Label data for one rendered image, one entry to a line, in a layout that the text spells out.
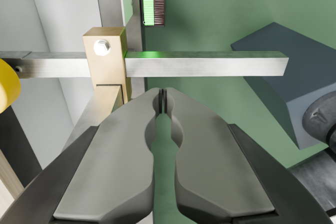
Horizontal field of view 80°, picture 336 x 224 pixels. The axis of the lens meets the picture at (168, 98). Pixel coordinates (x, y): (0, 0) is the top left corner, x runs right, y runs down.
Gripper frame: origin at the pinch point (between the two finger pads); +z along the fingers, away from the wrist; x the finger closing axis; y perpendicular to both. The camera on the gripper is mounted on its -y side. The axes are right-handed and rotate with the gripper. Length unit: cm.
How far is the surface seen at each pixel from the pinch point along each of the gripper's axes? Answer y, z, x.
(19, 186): 28.0, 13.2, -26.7
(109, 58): 4.0, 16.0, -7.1
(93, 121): 8.2, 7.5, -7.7
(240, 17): 14, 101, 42
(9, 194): 27.3, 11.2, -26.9
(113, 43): 2.0, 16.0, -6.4
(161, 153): 117, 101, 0
